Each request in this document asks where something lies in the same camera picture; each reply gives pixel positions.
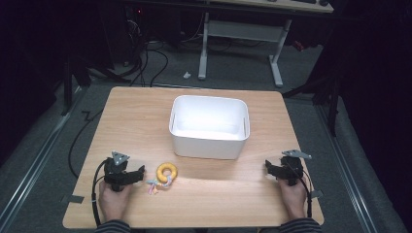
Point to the white paper scrap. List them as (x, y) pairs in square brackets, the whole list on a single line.
[(187, 75)]

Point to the metal floor rail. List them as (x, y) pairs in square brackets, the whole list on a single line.
[(346, 168), (35, 158)]

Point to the small red object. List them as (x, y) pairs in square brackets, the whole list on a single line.
[(298, 45)]

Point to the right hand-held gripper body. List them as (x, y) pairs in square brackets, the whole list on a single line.
[(291, 168)]

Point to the grey tape piece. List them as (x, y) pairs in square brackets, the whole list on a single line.
[(75, 199), (316, 194)]

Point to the white plastic bin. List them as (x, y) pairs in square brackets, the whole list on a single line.
[(209, 129)]

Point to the black metal stand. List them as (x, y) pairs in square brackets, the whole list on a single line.
[(332, 103), (67, 90)]

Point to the person's right hand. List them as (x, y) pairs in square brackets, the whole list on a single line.
[(294, 200)]

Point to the dark computer tower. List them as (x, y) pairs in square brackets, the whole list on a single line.
[(134, 32)]

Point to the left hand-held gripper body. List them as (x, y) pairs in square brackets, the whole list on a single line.
[(117, 171)]

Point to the person's left hand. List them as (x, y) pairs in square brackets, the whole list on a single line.
[(113, 202)]

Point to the white-legged desk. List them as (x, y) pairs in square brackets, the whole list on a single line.
[(243, 30)]

